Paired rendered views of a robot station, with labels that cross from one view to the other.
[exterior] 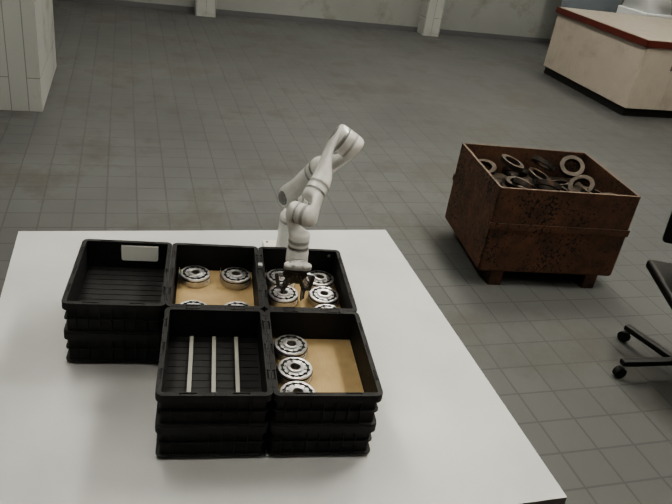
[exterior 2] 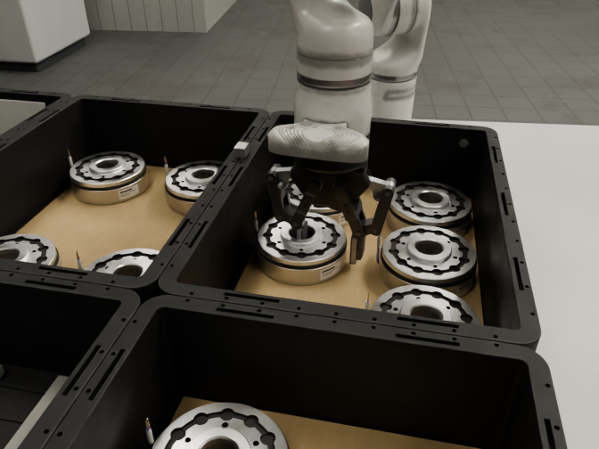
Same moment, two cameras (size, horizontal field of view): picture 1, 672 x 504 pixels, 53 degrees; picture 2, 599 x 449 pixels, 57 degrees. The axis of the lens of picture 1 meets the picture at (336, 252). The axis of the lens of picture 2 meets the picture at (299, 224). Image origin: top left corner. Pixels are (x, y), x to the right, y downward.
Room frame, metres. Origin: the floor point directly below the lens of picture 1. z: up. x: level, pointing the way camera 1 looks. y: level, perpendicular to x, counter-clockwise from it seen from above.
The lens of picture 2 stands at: (1.49, -0.06, 1.21)
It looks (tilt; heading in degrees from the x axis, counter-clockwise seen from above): 33 degrees down; 25
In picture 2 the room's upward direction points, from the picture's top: straight up
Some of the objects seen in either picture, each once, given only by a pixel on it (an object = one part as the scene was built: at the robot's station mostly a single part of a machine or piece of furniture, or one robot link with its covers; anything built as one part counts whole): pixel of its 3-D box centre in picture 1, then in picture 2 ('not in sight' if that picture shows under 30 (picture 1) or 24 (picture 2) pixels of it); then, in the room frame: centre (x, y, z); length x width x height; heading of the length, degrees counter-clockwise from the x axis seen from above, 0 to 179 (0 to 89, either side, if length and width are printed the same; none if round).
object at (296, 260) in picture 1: (297, 254); (328, 105); (1.95, 0.12, 1.03); 0.11 x 0.09 x 0.06; 9
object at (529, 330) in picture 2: (304, 279); (364, 199); (1.98, 0.09, 0.92); 0.40 x 0.30 x 0.02; 13
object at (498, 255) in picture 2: (303, 292); (360, 239); (1.98, 0.09, 0.87); 0.40 x 0.30 x 0.11; 13
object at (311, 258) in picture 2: (283, 293); (301, 237); (1.97, 0.16, 0.86); 0.10 x 0.10 x 0.01
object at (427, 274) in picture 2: (324, 294); (428, 252); (2.00, 0.02, 0.86); 0.10 x 0.10 x 0.01
